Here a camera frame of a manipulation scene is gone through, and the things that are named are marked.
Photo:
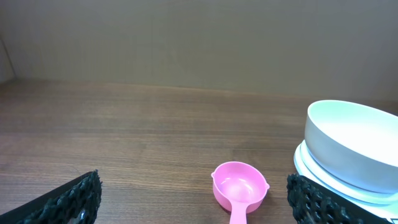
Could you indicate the white bowl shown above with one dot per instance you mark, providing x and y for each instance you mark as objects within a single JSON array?
[{"x": 355, "y": 143}]

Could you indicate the white digital kitchen scale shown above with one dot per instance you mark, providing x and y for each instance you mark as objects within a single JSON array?
[{"x": 382, "y": 205}]

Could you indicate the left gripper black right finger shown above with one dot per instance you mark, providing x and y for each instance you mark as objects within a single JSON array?
[{"x": 314, "y": 204}]

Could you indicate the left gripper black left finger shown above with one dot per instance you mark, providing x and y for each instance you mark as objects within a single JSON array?
[{"x": 77, "y": 201}]

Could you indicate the pink plastic measuring scoop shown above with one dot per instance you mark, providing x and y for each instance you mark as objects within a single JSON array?
[{"x": 239, "y": 188}]

